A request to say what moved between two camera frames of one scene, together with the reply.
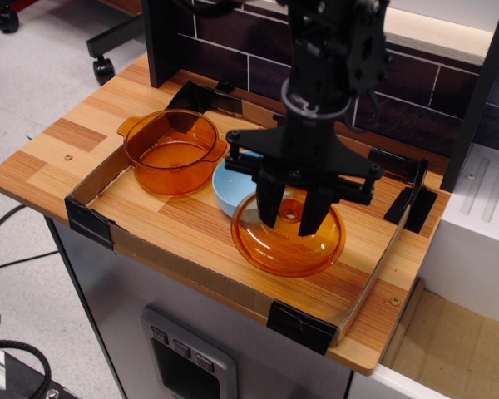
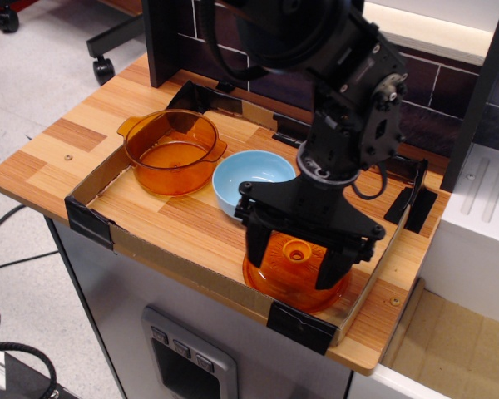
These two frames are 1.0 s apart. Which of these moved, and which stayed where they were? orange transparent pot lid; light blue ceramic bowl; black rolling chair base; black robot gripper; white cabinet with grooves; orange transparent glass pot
Moved: orange transparent pot lid; black robot gripper
Stayed: orange transparent glass pot; white cabinet with grooves; black rolling chair base; light blue ceramic bowl
